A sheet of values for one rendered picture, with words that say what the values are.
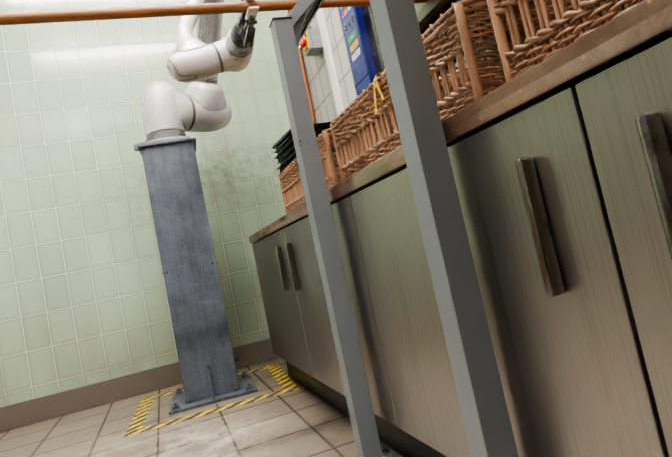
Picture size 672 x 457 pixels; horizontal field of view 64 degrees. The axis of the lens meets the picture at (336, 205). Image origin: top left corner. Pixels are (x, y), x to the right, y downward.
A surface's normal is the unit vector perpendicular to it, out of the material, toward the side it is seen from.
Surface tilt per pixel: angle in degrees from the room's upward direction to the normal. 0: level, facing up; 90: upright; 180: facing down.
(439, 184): 90
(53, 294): 90
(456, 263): 90
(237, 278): 90
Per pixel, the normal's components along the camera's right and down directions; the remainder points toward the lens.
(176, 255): 0.24, -0.14
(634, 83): -0.93, 0.17
